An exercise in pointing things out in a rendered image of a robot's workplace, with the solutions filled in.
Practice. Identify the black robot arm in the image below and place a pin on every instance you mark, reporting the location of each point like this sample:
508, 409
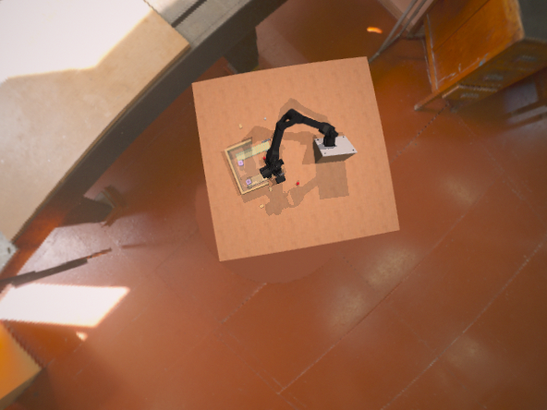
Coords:
272, 156

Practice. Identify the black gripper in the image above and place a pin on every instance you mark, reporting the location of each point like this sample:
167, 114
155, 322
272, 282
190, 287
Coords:
279, 178

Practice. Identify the pale yellow flat strip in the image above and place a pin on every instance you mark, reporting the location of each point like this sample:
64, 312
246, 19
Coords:
262, 147

